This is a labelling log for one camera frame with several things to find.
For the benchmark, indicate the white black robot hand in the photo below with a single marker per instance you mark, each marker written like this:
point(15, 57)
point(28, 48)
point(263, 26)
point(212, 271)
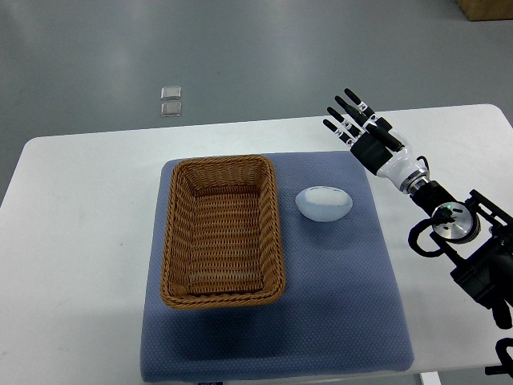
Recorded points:
point(384, 155)

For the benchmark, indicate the light blue egg-shaped toy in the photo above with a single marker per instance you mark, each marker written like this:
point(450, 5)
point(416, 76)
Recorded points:
point(323, 203)

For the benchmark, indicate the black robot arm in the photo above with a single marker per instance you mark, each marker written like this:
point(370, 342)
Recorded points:
point(455, 164)

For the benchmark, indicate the brown wicker basket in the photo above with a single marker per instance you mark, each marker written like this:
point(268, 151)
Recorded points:
point(222, 243)

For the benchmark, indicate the brown cardboard box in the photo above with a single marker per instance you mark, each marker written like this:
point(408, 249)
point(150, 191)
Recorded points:
point(486, 10)

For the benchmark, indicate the upper metal floor plate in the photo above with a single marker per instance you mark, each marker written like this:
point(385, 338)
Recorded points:
point(170, 92)

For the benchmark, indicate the metal floor plate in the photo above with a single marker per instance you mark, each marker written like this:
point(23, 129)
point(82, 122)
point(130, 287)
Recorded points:
point(170, 92)
point(171, 109)

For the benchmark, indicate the lower metal floor plate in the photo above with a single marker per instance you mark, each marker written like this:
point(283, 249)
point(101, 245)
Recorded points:
point(171, 109)

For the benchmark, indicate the blue textured mat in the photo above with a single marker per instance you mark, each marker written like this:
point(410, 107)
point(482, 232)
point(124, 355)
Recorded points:
point(341, 312)

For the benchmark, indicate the white table leg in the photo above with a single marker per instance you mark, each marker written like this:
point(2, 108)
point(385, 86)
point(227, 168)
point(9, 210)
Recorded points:
point(430, 378)

